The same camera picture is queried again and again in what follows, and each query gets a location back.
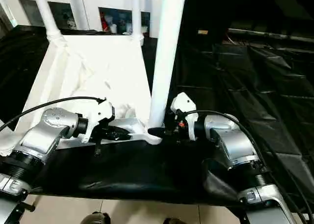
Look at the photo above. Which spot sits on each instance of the black folding table frame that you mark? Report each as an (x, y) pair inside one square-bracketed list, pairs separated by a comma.
[(25, 206)]

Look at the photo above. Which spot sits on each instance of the brown round robot part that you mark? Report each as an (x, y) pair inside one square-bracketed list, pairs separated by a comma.
[(174, 221), (96, 218)]

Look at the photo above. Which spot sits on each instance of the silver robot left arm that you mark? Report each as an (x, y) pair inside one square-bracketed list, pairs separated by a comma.
[(41, 133)]

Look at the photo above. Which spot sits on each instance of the small yellow label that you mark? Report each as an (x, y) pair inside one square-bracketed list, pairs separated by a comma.
[(203, 32)]

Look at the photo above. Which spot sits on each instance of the white plastic table leg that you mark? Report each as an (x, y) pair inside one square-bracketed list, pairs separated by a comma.
[(9, 141), (136, 13), (166, 50), (46, 13)]

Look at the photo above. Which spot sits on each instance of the black backdrop cloth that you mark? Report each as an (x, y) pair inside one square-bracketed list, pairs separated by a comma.
[(245, 8)]

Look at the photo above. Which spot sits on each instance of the long dark metal rod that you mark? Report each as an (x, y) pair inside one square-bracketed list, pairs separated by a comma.
[(269, 34)]

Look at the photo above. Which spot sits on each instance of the white plastic table top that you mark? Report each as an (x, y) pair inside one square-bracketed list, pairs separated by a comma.
[(98, 62)]

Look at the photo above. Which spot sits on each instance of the small white jar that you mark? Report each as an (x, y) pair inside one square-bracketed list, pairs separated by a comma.
[(144, 29), (114, 28)]

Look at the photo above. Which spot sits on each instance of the black work surface mat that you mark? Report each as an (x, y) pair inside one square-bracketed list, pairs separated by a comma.
[(245, 86)]

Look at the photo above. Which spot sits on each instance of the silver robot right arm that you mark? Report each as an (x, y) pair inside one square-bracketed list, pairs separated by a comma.
[(240, 145)]

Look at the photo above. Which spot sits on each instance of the red bottle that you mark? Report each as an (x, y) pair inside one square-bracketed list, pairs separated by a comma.
[(105, 23)]

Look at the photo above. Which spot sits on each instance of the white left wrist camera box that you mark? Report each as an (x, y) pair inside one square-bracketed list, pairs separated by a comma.
[(100, 113)]

